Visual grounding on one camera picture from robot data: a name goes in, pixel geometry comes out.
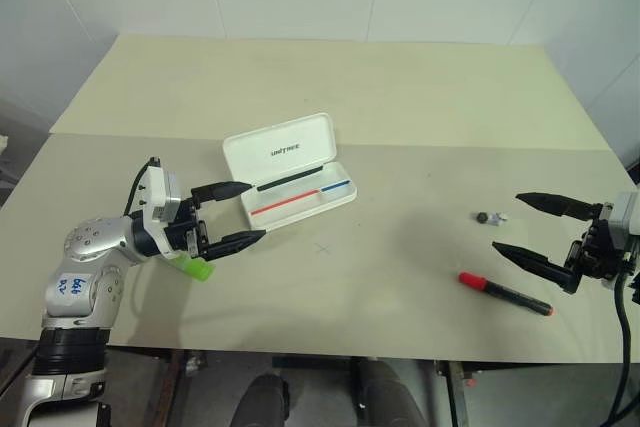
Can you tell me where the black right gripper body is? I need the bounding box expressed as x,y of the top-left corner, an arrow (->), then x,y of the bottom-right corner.
564,202 -> 633,294

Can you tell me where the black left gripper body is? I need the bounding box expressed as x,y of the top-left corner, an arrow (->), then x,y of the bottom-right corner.
164,194 -> 211,262

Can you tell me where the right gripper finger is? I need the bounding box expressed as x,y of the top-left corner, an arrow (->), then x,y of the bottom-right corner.
514,191 -> 604,222
491,240 -> 584,296

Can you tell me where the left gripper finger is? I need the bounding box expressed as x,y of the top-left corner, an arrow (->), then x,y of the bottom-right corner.
198,229 -> 267,264
189,180 -> 252,203

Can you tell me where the red and black marker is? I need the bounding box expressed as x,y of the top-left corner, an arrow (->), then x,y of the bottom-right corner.
457,271 -> 555,319

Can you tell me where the black eraser blue-white sleeve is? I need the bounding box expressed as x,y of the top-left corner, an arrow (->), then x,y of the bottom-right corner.
474,210 -> 511,228

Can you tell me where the white plastic pencil case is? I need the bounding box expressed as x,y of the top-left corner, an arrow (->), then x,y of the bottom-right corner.
221,112 -> 359,230

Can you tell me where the dark rounded shape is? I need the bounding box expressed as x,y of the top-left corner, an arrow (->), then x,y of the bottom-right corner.
233,373 -> 292,427
355,357 -> 427,427

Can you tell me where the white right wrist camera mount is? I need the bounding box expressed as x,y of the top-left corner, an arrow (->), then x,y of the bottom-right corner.
602,190 -> 640,238

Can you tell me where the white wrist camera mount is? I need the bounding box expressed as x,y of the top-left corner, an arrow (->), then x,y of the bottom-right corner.
602,190 -> 640,238
139,165 -> 182,257

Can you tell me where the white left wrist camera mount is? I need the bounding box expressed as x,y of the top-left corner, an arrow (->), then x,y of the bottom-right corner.
139,165 -> 182,257

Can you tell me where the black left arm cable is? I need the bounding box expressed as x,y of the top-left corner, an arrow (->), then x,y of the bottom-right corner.
123,156 -> 162,221

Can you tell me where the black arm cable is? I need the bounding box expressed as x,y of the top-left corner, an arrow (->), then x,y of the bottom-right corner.
605,266 -> 640,427
123,156 -> 162,221

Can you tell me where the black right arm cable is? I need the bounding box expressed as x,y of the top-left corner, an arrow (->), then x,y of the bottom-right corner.
605,266 -> 640,427

